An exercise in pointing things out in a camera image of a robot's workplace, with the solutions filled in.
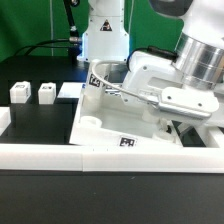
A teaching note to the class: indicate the white square table top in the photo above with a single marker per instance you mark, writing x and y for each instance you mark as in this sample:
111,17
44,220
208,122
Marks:
109,122

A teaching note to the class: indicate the white U-shaped fence wall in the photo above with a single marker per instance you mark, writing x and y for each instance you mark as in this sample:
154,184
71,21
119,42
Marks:
156,157

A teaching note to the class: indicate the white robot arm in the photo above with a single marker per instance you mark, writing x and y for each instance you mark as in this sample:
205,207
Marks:
199,53

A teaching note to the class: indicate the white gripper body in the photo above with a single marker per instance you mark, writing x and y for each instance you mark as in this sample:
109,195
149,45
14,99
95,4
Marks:
156,86

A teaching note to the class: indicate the white marker sheet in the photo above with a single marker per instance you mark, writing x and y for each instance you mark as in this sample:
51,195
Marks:
70,90

